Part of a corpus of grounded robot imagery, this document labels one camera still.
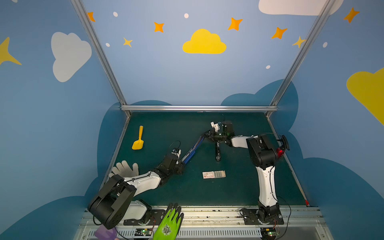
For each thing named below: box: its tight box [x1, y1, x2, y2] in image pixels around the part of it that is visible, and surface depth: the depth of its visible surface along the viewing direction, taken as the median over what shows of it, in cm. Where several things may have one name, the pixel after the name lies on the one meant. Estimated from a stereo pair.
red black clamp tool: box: [276, 135, 290, 158], surface depth 88 cm
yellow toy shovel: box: [132, 125, 144, 150], surface depth 105 cm
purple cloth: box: [94, 224, 117, 240], surface depth 70 cm
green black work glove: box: [153, 203, 184, 240], surface depth 73 cm
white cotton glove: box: [108, 160, 139, 178], surface depth 92 cm
